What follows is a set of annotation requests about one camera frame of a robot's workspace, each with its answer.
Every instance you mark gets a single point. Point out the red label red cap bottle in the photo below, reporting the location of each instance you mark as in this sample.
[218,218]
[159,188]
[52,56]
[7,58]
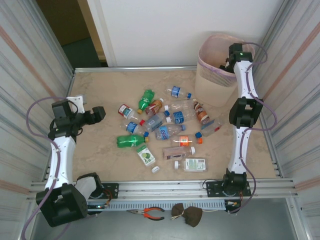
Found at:
[125,110]

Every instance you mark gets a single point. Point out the green bottle yellow cap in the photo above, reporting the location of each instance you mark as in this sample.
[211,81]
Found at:
[128,141]
[146,98]

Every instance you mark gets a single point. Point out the brown coffee drink bottle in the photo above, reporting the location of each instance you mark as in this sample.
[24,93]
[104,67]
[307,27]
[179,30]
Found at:
[201,112]

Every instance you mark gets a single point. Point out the large clear unlabelled bottle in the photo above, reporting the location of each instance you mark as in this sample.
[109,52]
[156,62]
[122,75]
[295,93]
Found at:
[182,105]

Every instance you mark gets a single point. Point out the clear square blue cap bottle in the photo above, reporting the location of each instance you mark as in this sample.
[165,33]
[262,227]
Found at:
[211,127]

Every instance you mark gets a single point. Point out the blue label white cap bottle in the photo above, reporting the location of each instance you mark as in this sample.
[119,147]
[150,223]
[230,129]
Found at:
[178,117]

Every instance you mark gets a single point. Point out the green lime label square bottle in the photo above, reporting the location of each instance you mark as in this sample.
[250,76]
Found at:
[146,155]

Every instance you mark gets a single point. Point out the red orange tea bottle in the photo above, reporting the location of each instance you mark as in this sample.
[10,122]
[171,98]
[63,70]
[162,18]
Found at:
[155,107]

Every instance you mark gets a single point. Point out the orange label orange cap bottle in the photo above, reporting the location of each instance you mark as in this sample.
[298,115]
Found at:
[184,140]

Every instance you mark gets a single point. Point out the light blue label water bottle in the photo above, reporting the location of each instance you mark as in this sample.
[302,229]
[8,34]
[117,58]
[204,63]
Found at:
[165,131]

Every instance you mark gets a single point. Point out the brown juice white cap bottle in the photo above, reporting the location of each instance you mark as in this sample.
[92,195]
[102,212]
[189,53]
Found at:
[175,152]

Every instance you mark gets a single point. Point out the green white label bottle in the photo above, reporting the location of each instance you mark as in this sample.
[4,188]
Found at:
[193,164]

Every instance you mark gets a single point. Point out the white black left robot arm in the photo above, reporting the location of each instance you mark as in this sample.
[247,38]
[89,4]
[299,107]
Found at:
[60,160]

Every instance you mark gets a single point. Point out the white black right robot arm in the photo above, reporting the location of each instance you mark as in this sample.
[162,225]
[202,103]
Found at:
[243,82]

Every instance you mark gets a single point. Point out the small circuit board green light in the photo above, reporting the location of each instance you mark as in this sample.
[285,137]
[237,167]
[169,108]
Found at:
[98,206]

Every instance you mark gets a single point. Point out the grey metal shelf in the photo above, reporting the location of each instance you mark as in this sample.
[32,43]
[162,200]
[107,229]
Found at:
[112,228]

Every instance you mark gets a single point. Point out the brown cloth bag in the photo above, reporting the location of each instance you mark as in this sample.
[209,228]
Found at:
[193,216]

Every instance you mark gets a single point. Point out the corrugated metal enclosure panel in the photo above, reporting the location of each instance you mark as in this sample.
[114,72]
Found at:
[25,75]
[307,15]

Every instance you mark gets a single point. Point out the aluminium table edge frame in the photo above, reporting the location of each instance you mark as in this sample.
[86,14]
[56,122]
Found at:
[175,68]

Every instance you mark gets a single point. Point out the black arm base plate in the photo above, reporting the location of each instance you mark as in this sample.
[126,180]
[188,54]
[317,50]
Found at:
[212,186]
[113,187]

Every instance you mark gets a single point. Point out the white door frame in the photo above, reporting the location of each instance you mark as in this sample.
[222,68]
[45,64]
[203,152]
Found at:
[102,32]

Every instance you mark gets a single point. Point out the wide aluminium extrusion rail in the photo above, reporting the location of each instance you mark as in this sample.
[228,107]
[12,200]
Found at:
[162,188]

